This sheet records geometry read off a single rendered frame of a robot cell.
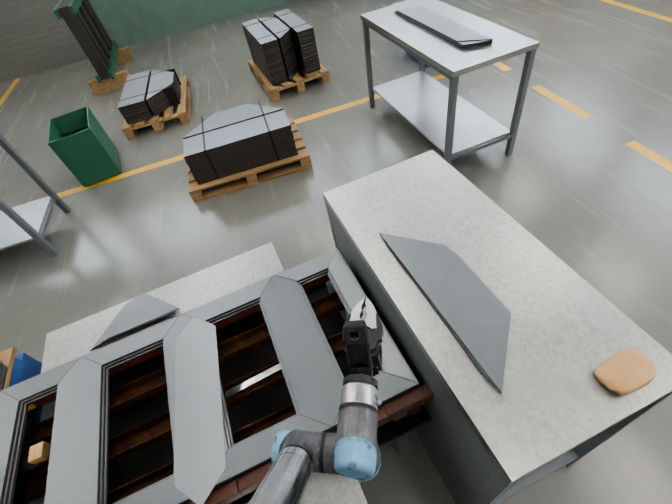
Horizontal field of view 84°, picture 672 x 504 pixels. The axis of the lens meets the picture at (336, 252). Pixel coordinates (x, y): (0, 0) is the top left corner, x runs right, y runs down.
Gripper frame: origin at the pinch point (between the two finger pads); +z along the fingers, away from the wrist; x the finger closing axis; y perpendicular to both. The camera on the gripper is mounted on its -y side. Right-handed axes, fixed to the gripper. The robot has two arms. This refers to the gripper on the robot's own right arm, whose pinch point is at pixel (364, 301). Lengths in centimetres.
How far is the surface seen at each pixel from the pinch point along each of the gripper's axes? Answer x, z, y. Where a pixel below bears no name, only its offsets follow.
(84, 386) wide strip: -123, 0, 52
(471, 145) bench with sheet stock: 59, 242, 113
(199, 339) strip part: -80, 22, 53
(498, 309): 37, 23, 38
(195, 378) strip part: -76, 5, 54
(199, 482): -62, -29, 57
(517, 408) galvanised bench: 37, -7, 42
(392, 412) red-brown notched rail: 0, -2, 62
